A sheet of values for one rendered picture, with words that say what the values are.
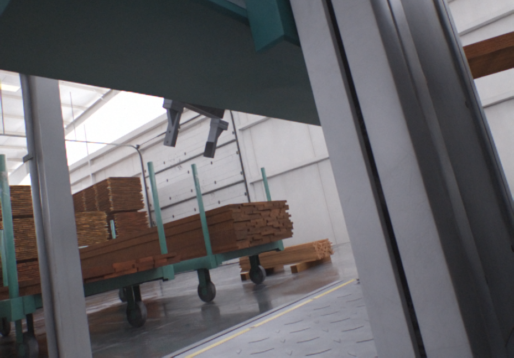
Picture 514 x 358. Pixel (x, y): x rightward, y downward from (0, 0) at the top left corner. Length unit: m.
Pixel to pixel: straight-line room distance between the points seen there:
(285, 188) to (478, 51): 9.18
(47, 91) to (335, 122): 0.93
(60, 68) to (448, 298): 0.34
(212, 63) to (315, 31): 0.13
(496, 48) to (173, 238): 3.30
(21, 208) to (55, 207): 9.75
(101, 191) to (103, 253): 7.48
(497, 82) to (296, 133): 4.64
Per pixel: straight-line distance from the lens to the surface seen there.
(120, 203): 12.06
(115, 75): 0.40
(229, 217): 3.48
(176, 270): 3.98
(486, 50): 1.49
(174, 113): 0.90
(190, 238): 3.86
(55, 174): 1.05
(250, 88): 0.47
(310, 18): 0.31
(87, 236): 11.32
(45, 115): 1.09
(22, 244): 10.67
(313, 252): 4.89
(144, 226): 12.34
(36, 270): 10.76
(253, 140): 11.11
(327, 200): 9.83
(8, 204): 2.73
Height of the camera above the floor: 0.44
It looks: 11 degrees up
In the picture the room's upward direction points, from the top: 12 degrees counter-clockwise
